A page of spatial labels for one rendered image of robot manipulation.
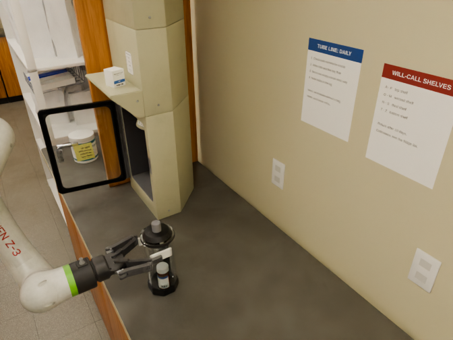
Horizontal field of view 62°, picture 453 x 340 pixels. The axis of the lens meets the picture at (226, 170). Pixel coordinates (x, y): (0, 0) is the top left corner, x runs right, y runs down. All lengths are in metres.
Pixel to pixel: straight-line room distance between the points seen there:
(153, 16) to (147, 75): 0.19
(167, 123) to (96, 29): 0.49
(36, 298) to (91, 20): 1.05
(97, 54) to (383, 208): 1.23
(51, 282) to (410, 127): 1.03
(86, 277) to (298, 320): 0.65
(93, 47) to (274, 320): 1.23
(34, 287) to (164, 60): 0.82
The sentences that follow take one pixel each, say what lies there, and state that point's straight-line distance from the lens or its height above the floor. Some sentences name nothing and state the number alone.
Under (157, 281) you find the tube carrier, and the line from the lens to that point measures 1.29.
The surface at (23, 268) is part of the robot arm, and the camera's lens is 1.27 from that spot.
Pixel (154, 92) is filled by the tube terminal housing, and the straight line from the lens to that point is 1.40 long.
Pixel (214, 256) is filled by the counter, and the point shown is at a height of 0.94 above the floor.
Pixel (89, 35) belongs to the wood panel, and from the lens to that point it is 1.68.
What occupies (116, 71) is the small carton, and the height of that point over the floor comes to 1.57.
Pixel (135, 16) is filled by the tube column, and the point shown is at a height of 1.75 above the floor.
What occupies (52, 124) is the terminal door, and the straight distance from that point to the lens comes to 1.70.
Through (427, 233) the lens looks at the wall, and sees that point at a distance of 1.15.
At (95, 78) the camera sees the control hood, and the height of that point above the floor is 1.51.
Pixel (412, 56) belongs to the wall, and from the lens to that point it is 1.04.
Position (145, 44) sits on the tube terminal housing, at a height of 1.66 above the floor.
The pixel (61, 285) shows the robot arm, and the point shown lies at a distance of 1.15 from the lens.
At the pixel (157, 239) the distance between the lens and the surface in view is 1.18.
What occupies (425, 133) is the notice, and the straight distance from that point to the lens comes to 1.05.
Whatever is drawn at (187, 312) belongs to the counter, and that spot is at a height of 0.94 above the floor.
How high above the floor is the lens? 1.92
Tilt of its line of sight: 30 degrees down
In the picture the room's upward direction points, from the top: straight up
